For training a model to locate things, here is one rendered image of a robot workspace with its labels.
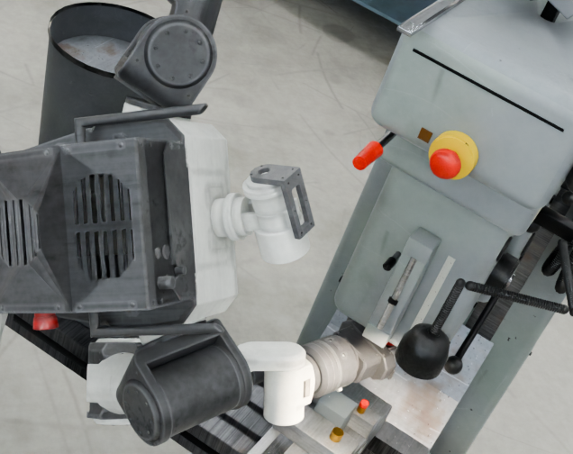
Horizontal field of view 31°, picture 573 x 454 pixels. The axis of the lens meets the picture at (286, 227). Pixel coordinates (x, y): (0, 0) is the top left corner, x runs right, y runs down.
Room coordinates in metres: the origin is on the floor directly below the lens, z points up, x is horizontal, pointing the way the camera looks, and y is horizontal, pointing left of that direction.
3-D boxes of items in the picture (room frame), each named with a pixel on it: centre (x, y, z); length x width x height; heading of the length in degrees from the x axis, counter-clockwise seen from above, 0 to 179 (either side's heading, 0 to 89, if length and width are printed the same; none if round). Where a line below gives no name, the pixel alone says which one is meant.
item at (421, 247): (1.24, -0.20, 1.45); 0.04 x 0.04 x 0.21; 73
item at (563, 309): (1.15, -0.34, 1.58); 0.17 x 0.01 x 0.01; 102
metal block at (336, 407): (1.36, -0.21, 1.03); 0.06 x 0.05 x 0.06; 71
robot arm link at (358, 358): (1.28, -0.17, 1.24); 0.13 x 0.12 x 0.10; 52
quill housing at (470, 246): (1.35, -0.23, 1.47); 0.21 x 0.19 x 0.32; 73
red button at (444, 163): (1.11, -0.16, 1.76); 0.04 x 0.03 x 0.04; 73
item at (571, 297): (1.24, -0.41, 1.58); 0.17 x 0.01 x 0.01; 6
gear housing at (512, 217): (1.39, -0.24, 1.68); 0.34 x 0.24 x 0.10; 163
